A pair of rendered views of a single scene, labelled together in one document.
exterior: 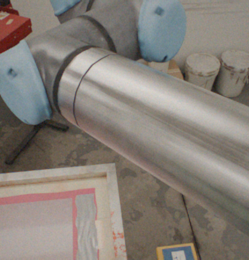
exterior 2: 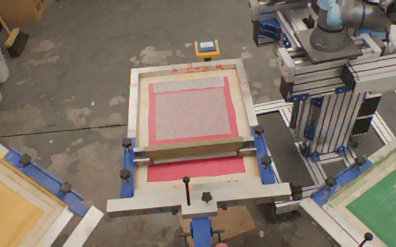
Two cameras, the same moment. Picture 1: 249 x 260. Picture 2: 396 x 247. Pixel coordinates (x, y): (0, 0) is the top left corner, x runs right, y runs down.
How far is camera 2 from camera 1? 1.65 m
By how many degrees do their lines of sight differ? 53
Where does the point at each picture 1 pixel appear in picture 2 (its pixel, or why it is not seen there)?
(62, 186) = (143, 101)
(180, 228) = not seen: hidden behind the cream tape
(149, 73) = not seen: outside the picture
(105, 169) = (136, 73)
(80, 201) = (160, 89)
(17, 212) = (163, 123)
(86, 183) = (144, 87)
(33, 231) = (180, 112)
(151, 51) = not seen: outside the picture
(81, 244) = (192, 86)
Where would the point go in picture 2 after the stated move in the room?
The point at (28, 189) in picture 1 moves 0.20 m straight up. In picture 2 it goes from (143, 121) to (135, 90)
